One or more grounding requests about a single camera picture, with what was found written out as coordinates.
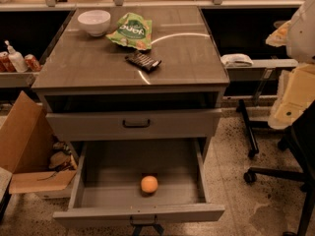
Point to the green snack bag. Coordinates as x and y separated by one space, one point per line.
133 31

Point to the grey side shelf right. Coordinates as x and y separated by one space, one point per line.
260 69

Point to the grey drawer cabinet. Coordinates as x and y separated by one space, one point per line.
86 74

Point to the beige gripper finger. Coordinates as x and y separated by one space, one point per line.
278 37
296 91

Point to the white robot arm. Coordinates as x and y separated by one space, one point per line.
300 40

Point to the white pump bottle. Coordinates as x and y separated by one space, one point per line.
16 58

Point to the open middle drawer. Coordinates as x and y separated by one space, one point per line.
107 187

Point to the white ceramic bowl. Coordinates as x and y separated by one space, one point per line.
95 22

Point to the grey side shelf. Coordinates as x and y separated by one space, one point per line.
17 80
260 69

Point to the grey side shelf left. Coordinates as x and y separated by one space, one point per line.
17 80

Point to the orange fruit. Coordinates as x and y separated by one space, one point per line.
149 184

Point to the brown cardboard box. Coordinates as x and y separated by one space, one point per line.
26 141

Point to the red soda can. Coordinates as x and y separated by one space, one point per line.
32 63
5 63

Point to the black candy bar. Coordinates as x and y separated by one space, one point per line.
142 61

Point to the red soda can left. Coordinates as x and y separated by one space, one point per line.
5 63

